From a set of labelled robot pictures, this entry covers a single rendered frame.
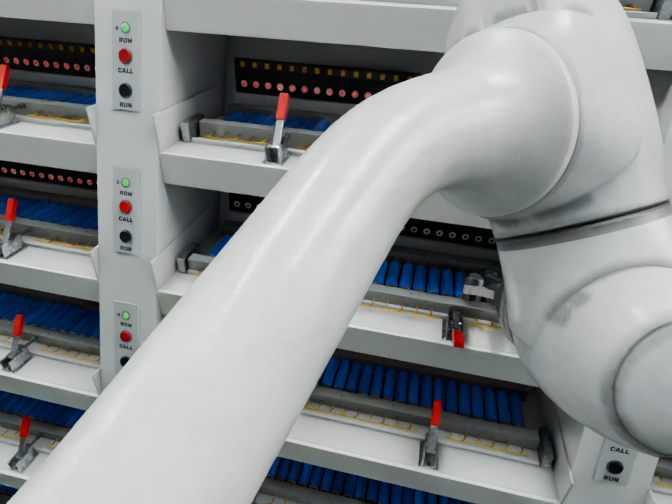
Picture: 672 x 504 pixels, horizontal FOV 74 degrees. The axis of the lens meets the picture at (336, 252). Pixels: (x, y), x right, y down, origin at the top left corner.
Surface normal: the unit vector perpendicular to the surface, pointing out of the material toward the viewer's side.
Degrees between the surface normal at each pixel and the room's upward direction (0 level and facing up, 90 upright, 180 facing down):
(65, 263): 19
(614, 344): 68
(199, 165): 109
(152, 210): 90
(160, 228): 90
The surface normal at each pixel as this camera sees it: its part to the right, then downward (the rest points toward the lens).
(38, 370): 0.04, -0.84
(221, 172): -0.22, 0.52
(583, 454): -0.19, 0.21
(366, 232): 0.64, -0.07
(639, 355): -0.33, 0.04
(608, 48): 0.36, -0.20
